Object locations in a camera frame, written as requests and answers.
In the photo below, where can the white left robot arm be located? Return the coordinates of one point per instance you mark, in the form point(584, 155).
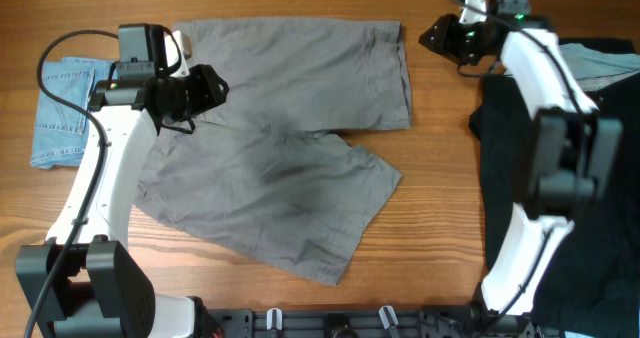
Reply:
point(82, 281)

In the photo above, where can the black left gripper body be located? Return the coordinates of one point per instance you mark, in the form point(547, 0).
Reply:
point(194, 93)

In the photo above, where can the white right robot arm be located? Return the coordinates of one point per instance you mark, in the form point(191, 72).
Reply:
point(566, 164)

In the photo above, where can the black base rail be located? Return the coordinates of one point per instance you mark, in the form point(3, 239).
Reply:
point(385, 322)

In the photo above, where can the black garment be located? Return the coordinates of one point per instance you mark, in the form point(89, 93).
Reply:
point(591, 285)

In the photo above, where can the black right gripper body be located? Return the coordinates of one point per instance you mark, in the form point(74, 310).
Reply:
point(462, 43)

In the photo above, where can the light blue garment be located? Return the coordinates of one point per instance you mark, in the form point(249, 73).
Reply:
point(594, 70)

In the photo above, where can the grey shorts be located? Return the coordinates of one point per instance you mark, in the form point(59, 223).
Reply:
point(267, 174)

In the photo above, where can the folded light blue jeans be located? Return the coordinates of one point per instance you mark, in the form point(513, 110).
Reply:
point(61, 133)

